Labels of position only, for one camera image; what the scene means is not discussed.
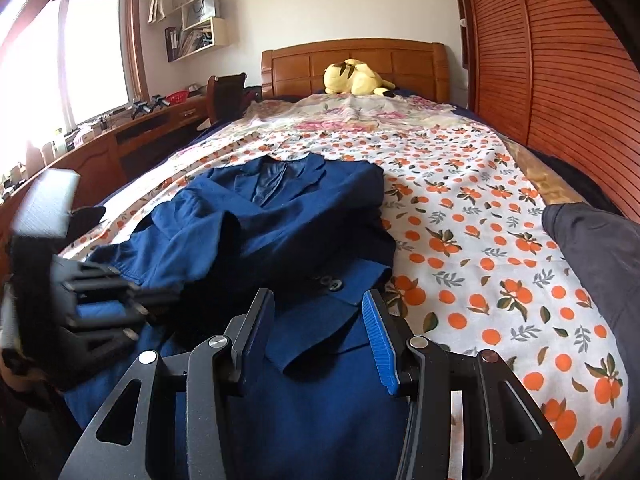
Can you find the wooden bed headboard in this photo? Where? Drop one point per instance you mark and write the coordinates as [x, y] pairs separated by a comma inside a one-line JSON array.
[[295, 65]]

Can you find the blue suit jacket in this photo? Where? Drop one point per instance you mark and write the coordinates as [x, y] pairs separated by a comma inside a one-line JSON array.
[[280, 240]]

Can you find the dark grey garment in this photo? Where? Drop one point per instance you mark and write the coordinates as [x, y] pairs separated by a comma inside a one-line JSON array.
[[595, 270]]

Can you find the window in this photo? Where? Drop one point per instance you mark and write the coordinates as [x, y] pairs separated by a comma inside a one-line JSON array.
[[75, 60]]

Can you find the red basket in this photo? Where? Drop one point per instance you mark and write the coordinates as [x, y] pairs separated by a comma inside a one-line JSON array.
[[177, 98]]

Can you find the wooden chair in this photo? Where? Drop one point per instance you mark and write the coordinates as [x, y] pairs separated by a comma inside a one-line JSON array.
[[225, 95]]

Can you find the black devices on desk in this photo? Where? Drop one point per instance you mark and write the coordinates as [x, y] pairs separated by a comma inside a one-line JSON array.
[[147, 106]]

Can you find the yellow plush toy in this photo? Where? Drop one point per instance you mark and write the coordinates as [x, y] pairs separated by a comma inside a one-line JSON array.
[[352, 77]]

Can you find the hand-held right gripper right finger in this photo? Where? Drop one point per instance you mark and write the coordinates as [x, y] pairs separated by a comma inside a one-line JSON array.
[[377, 340]]

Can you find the wooden slatted wardrobe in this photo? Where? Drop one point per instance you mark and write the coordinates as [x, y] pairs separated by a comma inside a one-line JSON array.
[[555, 60]]

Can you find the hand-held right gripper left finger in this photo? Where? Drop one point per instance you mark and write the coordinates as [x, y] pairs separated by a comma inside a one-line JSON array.
[[257, 330]]

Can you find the white wall shelf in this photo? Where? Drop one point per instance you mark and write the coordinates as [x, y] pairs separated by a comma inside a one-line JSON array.
[[217, 30]]

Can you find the orange fruit print bed sheet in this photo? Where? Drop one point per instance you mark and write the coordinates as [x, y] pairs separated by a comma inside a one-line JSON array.
[[475, 240]]

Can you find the black binders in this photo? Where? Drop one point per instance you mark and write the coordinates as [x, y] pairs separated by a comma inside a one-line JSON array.
[[172, 42]]

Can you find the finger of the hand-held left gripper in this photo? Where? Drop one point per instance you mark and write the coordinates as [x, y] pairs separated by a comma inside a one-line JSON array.
[[107, 337], [100, 282]]

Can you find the pink floral blanket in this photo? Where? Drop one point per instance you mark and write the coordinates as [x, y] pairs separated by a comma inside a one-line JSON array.
[[360, 115]]

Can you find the tan patterned blanket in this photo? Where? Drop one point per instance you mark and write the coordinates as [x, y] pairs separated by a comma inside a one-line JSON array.
[[542, 175]]

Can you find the wooden desk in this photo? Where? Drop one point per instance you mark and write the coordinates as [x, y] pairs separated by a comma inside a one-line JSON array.
[[135, 140]]

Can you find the white paper bag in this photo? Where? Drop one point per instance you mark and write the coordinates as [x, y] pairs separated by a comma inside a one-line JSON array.
[[204, 7]]

